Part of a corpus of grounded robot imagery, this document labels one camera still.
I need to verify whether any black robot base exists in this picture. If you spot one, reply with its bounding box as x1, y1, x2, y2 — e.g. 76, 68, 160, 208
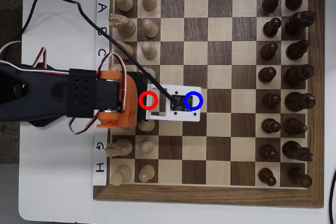
27, 118, 57, 130

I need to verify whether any light wooden rook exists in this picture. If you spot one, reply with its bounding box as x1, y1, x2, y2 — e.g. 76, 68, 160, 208
109, 165, 132, 187
112, 0, 134, 13

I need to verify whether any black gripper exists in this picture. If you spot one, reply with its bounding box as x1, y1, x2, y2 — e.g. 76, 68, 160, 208
125, 71, 154, 124

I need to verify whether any light wooden knight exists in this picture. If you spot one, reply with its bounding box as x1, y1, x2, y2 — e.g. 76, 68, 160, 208
108, 13, 137, 38
104, 138, 133, 158

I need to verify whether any white letter label strip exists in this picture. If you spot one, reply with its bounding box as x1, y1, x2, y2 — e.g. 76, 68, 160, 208
93, 0, 110, 186

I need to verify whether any black camera cable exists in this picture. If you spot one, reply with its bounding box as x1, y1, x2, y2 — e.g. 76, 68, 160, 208
22, 0, 181, 105

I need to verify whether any light wooden bishop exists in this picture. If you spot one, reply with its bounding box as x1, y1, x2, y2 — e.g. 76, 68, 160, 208
113, 40, 134, 61

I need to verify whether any white camera mount with board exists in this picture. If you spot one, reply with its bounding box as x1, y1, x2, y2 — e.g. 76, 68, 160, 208
145, 83, 202, 123

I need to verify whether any thick black cable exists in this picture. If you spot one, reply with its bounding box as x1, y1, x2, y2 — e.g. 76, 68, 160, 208
328, 167, 336, 224

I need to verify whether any red white black servo wire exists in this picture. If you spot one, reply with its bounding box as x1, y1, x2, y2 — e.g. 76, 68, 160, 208
67, 115, 98, 135
0, 47, 127, 78

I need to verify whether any dark wooden pawn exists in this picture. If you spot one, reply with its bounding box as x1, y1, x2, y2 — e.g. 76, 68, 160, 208
259, 144, 279, 161
258, 66, 277, 83
258, 167, 277, 187
262, 92, 281, 109
262, 17, 282, 38
261, 118, 281, 133
261, 0, 281, 13
259, 41, 278, 61

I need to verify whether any wooden chessboard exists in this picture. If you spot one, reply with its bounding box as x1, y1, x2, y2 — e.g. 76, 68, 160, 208
92, 0, 326, 208

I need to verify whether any dark wooden king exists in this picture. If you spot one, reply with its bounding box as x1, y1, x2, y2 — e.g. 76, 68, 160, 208
285, 92, 317, 112

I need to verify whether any dark wooden queen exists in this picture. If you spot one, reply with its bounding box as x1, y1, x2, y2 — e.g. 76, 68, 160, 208
283, 64, 315, 86

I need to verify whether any dark wooden bishop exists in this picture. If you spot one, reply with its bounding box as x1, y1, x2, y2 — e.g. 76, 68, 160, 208
285, 39, 311, 61
282, 117, 308, 135

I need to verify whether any white cable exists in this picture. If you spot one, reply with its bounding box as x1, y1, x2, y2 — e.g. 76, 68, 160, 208
0, 40, 23, 59

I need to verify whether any light wooden pawn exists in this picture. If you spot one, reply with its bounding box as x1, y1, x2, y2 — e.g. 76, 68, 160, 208
138, 165, 155, 183
142, 18, 160, 39
139, 138, 156, 154
140, 0, 158, 12
144, 67, 158, 84
140, 41, 158, 60
138, 120, 155, 132

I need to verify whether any dark wooden knight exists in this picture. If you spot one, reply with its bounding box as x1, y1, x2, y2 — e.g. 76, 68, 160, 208
284, 10, 317, 37
282, 140, 314, 162

